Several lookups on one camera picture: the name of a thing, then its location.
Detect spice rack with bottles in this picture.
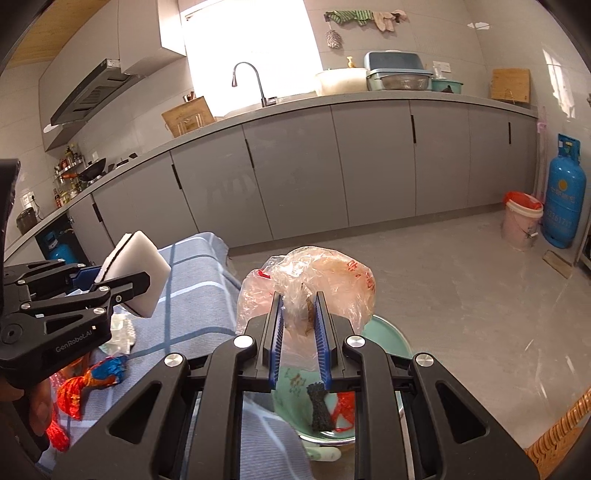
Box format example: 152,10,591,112
52,144,85,208

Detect bright window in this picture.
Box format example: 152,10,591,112
178,0,324,118

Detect brown flat board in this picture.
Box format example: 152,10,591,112
542,250,573,279

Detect blue checked tablecloth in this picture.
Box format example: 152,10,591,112
37,231,315,480

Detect metal colander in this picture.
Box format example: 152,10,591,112
382,75,432,91

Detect plain wooden cutting board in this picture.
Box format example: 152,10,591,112
490,68,532,103

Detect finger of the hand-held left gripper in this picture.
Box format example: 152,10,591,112
16,271,152,334
4,260,101,301

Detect wooden cutting board with rack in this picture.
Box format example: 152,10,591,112
161,96,217,138

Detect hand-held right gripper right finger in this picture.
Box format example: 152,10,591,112
314,291,541,480

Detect blue dish drainer box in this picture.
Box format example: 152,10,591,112
363,51,435,92

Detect tall blue gas cylinder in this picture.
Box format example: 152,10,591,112
541,134,587,250

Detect pink rubber gloves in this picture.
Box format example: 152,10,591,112
373,9,409,33

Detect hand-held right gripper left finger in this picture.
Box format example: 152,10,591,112
51,291,285,480

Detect orange blue snack wrapper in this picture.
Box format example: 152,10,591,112
46,355,129,452

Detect green hanging cloth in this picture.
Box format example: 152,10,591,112
324,9,374,26

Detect black wok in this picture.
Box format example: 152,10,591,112
62,158,107,182

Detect crumpled clear plastic wrap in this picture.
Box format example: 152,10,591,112
106,314,139,356

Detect red net bag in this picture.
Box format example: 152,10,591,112
333,391,356,435

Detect white foam sponge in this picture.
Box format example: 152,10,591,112
93,231,172,319

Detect black range hood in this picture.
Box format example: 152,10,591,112
50,58,144,127

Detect curved kitchen faucet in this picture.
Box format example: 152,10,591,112
231,62,278,108

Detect small blue gas cylinder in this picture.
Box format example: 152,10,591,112
39,229,88,265

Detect pink bucket with red bag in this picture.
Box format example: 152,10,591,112
502,191,544,252

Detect black mesh scrubber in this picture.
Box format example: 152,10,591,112
306,382,335,435

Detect white plastic tub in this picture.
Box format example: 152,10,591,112
315,68,369,97

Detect clear plastic bag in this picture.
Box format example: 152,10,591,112
235,246,377,370

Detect grey kitchen base cabinets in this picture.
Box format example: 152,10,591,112
0,90,541,278

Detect grey wall cabinet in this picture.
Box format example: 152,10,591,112
38,0,188,153

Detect person's left hand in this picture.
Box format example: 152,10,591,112
18,382,55,438

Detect wicker chair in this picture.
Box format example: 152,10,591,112
524,385,591,467

